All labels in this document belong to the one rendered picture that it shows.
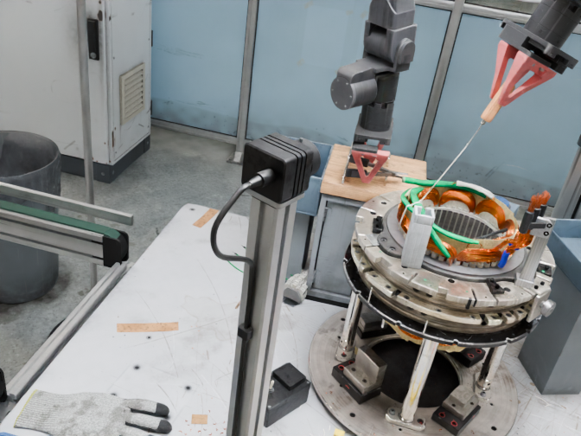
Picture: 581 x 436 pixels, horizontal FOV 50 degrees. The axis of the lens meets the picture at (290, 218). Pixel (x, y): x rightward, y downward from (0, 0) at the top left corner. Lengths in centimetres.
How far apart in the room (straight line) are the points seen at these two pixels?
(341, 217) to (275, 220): 72
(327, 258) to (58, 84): 219
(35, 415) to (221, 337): 35
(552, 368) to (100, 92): 243
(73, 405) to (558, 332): 85
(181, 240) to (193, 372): 42
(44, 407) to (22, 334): 135
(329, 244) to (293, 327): 18
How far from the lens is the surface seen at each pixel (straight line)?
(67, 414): 108
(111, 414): 106
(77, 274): 268
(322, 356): 118
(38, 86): 329
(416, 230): 89
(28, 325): 246
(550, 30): 90
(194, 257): 142
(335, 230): 123
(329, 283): 131
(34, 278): 250
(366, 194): 118
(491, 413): 119
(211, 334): 122
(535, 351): 130
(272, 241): 52
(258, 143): 49
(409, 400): 106
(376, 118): 113
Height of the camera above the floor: 160
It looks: 31 degrees down
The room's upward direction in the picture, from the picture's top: 8 degrees clockwise
